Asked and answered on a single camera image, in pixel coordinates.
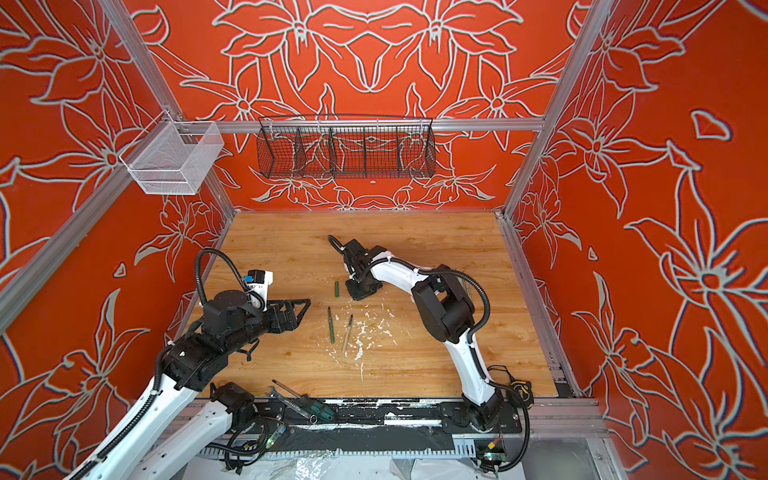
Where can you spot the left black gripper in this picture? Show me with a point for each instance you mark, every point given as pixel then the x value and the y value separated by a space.
pixel 294 319

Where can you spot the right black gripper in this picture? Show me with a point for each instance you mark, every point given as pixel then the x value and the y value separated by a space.
pixel 356 295

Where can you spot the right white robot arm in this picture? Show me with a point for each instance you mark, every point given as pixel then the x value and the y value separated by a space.
pixel 453 308

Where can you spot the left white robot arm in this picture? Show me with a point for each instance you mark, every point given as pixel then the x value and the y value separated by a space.
pixel 233 321

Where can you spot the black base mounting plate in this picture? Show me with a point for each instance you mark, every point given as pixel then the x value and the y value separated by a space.
pixel 449 415

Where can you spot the silver wrench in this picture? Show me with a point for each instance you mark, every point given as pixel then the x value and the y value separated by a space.
pixel 308 415

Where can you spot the small green circuit board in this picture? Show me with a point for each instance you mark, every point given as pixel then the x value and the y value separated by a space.
pixel 492 452

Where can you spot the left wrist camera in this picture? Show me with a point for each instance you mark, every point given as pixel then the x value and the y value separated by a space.
pixel 257 283

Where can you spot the green handled screwdriver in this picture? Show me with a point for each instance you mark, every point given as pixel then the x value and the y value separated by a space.
pixel 324 412

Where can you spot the black wire mesh basket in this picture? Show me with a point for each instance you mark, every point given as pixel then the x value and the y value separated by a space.
pixel 346 148

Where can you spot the white slotted cable duct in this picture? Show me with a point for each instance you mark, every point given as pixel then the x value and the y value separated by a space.
pixel 463 448

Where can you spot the white wire mesh basket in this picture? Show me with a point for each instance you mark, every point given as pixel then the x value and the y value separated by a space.
pixel 166 161

